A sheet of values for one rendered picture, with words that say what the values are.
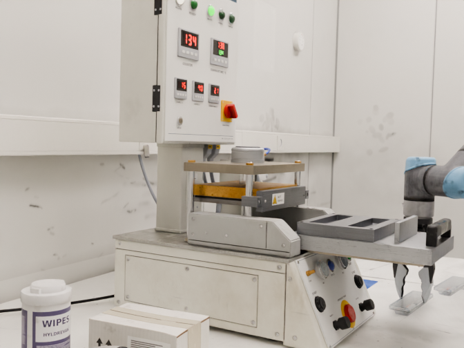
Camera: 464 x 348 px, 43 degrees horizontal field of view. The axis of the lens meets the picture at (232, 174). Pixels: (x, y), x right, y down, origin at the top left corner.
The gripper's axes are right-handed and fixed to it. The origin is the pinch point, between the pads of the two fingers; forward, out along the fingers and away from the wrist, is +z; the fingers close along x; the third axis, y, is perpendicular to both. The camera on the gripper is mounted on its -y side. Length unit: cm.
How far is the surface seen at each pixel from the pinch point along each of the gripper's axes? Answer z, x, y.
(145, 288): -4, 46, -49
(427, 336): 3.0, -10.0, -19.9
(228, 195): -26, 29, -40
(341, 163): -26, 112, 201
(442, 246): -18.3, -14.4, -27.8
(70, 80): -54, 86, -38
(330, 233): -20.0, 5.1, -38.3
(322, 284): -8.5, 7.9, -35.2
